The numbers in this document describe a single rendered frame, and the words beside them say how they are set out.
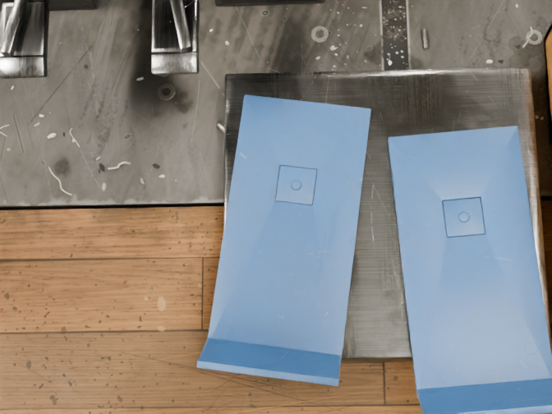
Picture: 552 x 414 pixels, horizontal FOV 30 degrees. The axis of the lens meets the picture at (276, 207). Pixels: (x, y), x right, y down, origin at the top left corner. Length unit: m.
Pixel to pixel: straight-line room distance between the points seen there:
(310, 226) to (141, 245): 0.10
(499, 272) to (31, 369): 0.26
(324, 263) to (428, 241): 0.06
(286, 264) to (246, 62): 0.13
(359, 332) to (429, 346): 0.04
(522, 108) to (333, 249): 0.13
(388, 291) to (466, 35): 0.16
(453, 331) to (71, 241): 0.22
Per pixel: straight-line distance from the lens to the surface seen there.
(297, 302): 0.54
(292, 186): 0.55
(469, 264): 0.55
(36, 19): 0.54
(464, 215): 0.55
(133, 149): 0.60
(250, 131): 0.56
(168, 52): 0.52
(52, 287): 0.59
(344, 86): 0.58
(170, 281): 0.57
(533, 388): 0.53
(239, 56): 0.61
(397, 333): 0.54
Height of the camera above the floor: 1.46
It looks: 75 degrees down
